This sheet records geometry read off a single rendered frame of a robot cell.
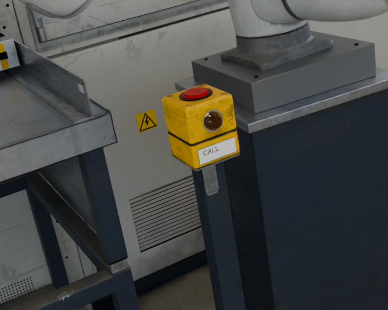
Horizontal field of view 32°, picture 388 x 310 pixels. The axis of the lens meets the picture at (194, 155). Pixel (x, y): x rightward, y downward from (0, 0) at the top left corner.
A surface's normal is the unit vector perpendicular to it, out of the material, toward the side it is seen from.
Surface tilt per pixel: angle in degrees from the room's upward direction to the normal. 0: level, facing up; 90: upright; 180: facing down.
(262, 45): 84
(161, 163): 90
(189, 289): 0
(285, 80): 90
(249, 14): 92
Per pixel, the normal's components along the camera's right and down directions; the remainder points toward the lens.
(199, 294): -0.15, -0.90
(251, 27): -0.54, 0.51
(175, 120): -0.87, 0.32
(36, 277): 0.48, 0.29
